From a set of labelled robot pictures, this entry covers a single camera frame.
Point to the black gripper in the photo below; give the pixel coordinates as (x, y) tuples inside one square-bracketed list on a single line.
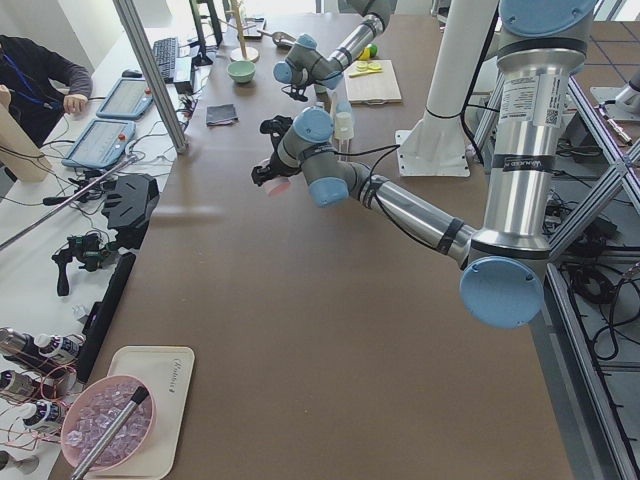
[(298, 93), (270, 167)]

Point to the pink plastic cup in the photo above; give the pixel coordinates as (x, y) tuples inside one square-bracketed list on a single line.
[(276, 186)]

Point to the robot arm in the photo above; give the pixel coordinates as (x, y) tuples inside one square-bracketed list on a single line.
[(542, 44), (305, 66)]

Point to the light blue plastic cup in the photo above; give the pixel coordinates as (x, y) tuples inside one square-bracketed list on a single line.
[(343, 106)]

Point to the white plastic cup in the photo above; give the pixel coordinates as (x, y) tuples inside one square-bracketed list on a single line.
[(343, 126)]

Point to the metal scoop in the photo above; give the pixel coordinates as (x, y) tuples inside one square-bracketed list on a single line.
[(280, 39)]

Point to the green bowl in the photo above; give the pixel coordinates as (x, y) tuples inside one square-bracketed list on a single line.
[(241, 71)]

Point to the grey folded cloth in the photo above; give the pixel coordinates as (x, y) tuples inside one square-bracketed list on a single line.
[(220, 115)]

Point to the wooden mug tree stand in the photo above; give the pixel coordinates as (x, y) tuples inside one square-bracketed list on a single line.
[(243, 52)]

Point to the bamboo cutting board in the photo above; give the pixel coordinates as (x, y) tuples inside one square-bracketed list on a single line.
[(375, 88)]

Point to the yellow plastic knife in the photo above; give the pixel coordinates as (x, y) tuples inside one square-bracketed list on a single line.
[(360, 73)]

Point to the green lime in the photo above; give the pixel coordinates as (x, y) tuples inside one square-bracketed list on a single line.
[(371, 51)]

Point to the black keyboard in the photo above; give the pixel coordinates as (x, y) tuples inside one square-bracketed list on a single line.
[(165, 52)]

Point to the blue teach pendant far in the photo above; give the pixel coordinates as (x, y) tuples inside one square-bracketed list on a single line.
[(129, 99)]

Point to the blue teach pendant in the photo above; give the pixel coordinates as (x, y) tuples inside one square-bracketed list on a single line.
[(100, 145), (129, 99)]

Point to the black stand plate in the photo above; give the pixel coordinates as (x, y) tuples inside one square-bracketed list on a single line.
[(129, 206)]

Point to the blue teach pendant near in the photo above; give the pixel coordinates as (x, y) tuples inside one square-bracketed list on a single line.
[(100, 145)]

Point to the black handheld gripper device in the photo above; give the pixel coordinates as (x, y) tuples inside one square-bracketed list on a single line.
[(88, 250)]

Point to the seated person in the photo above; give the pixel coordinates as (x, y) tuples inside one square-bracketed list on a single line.
[(39, 86)]

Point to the beige plastic tray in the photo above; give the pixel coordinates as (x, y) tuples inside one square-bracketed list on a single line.
[(166, 371)]

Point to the pink bowl of ice cubes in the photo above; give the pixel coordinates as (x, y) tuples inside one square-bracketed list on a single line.
[(93, 412)]

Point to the white wire cup rack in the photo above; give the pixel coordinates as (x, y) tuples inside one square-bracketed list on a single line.
[(327, 100)]

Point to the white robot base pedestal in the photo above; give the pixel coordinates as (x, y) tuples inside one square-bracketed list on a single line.
[(435, 147)]

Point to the aluminium frame post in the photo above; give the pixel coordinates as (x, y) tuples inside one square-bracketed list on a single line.
[(136, 34)]

